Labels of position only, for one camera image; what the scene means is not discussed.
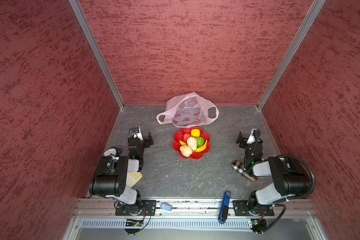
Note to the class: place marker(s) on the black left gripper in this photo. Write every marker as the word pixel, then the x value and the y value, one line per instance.
pixel 147 143

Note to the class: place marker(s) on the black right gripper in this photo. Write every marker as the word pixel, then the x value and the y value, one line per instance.
pixel 244 140

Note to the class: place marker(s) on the red flower-shaped plastic plate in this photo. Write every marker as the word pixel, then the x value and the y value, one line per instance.
pixel 179 136

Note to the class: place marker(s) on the red fake apple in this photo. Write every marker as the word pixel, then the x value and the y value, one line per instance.
pixel 186 136

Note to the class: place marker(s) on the beige fake bread piece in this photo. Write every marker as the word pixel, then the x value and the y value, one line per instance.
pixel 186 151

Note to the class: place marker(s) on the green fake fruit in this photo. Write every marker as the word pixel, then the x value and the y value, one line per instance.
pixel 200 141

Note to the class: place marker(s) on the yellow fake banana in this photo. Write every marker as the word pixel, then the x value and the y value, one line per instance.
pixel 198 149

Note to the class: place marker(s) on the yellow fake lemon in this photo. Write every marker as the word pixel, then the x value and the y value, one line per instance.
pixel 196 133

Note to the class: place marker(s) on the pink plastic bag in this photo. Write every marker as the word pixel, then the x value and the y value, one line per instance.
pixel 188 111

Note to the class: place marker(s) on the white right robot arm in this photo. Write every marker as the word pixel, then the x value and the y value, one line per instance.
pixel 292 177

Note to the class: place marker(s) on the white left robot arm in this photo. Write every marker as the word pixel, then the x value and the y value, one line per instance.
pixel 110 177

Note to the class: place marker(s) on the plaid glasses case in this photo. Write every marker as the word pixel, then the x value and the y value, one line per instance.
pixel 239 167

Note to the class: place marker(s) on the green alarm clock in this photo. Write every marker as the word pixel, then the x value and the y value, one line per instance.
pixel 114 151

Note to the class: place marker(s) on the yellow calculator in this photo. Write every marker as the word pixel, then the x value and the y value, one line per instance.
pixel 133 178

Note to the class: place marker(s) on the small light blue object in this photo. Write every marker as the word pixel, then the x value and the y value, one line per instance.
pixel 166 207

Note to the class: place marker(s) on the blue black handheld device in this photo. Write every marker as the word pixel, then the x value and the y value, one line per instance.
pixel 224 210

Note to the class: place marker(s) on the left back corner aluminium profile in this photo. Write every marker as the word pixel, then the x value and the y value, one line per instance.
pixel 80 15

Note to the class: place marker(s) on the corner aluminium profile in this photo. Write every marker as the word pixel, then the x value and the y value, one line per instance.
pixel 305 26
pixel 80 15

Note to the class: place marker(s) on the right back corner aluminium profile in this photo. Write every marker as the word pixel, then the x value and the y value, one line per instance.
pixel 305 26

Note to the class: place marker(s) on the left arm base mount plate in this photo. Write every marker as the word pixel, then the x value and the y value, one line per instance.
pixel 148 207

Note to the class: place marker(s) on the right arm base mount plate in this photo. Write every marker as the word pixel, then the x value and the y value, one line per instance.
pixel 242 208

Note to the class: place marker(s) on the front aluminium rail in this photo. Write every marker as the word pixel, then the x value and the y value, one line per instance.
pixel 97 207

